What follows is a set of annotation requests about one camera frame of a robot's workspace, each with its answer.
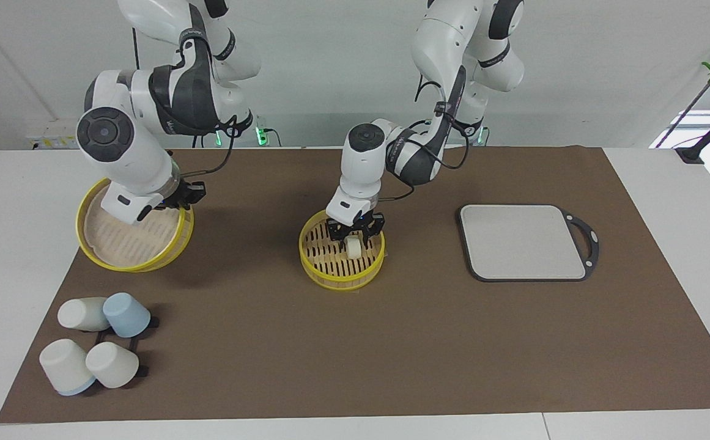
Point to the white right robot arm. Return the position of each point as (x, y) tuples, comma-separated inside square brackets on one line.
[(128, 165)]

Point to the light blue plastic cup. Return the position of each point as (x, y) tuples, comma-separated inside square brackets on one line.
[(127, 315)]

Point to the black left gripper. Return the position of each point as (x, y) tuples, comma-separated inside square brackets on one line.
[(376, 225)]

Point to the green lit control box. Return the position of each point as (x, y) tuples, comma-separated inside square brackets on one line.
[(262, 135), (484, 137)]

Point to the black cup rack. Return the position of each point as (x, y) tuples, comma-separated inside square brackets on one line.
[(142, 371)]

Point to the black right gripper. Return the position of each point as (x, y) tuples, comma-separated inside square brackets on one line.
[(192, 193)]

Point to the white steamed bun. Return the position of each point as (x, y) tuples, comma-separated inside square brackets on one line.
[(354, 247)]

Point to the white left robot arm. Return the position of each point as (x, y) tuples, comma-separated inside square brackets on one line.
[(364, 171)]

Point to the wall outlet strip yellow labels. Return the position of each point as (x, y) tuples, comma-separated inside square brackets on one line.
[(55, 143)]

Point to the yellow bowl with mesh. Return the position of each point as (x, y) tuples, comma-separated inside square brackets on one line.
[(122, 244)]

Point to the white plastic cup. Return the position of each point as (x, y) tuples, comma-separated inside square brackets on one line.
[(79, 313), (113, 365), (64, 366)]

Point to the brown table mat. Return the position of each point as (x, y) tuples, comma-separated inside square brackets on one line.
[(391, 342)]

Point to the white cutting board grey rim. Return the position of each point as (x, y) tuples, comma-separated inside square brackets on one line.
[(523, 241)]

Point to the yellow bamboo steamer basket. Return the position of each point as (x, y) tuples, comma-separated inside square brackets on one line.
[(336, 278)]

